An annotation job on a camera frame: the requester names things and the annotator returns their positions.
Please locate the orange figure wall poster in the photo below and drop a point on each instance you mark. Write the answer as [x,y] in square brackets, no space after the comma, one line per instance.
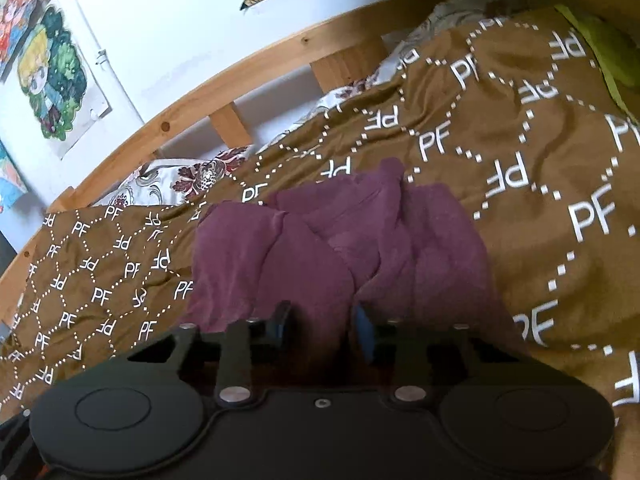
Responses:
[17,20]

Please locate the maroon sweater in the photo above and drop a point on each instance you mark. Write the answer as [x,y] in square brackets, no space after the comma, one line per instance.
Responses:
[310,250]

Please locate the white wall pipe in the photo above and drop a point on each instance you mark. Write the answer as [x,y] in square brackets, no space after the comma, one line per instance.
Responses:
[107,55]

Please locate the green figure wall poster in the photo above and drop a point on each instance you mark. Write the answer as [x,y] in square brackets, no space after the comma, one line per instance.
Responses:
[55,80]

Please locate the white floral bed sheet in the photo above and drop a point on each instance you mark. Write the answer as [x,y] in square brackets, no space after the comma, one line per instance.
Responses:
[170,177]

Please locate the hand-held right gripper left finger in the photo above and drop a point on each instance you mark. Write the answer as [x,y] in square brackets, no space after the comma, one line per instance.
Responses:
[280,325]

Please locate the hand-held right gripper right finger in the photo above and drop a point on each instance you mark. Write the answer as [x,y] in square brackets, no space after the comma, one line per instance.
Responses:
[362,332]

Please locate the brown printed blanket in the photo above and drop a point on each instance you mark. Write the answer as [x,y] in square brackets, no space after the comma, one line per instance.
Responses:
[500,125]

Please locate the wooden bed frame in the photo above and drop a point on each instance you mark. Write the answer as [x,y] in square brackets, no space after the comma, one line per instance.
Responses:
[200,105]

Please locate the yellow-green cloth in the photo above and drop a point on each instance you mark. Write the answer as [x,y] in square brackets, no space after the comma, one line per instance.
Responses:
[605,50]

